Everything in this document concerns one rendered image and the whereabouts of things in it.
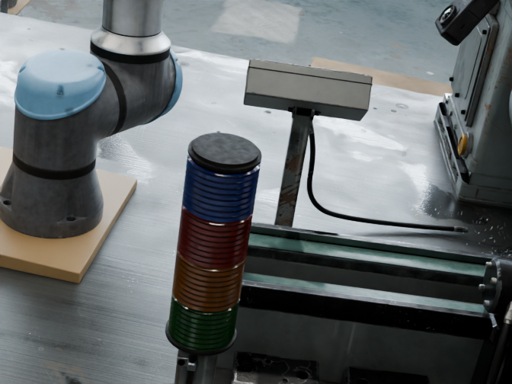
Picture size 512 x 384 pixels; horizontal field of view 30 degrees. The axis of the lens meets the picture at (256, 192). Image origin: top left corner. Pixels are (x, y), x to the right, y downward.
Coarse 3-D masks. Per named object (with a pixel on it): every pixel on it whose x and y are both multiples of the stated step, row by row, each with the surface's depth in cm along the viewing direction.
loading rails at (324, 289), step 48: (288, 240) 122; (336, 240) 123; (384, 240) 124; (288, 288) 112; (336, 288) 115; (384, 288) 123; (432, 288) 122; (240, 336) 115; (288, 336) 114; (336, 336) 114; (384, 336) 114; (432, 336) 113; (480, 336) 113
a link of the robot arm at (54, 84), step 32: (32, 64) 128; (64, 64) 129; (96, 64) 130; (32, 96) 125; (64, 96) 125; (96, 96) 128; (32, 128) 127; (64, 128) 127; (96, 128) 131; (32, 160) 130; (64, 160) 129
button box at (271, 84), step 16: (256, 64) 129; (272, 64) 130; (288, 64) 130; (256, 80) 129; (272, 80) 129; (288, 80) 129; (304, 80) 129; (320, 80) 130; (336, 80) 130; (352, 80) 130; (368, 80) 130; (256, 96) 130; (272, 96) 129; (288, 96) 129; (304, 96) 129; (320, 96) 129; (336, 96) 129; (352, 96) 130; (368, 96) 130; (336, 112) 132; (352, 112) 131
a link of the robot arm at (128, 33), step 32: (128, 0) 132; (160, 0) 134; (96, 32) 137; (128, 32) 134; (160, 32) 137; (128, 64) 134; (160, 64) 137; (128, 96) 134; (160, 96) 140; (128, 128) 139
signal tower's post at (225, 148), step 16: (192, 144) 76; (208, 144) 77; (224, 144) 77; (240, 144) 78; (208, 160) 75; (224, 160) 75; (240, 160) 75; (256, 160) 76; (192, 352) 83; (208, 352) 83; (176, 368) 87; (192, 368) 86; (208, 368) 87
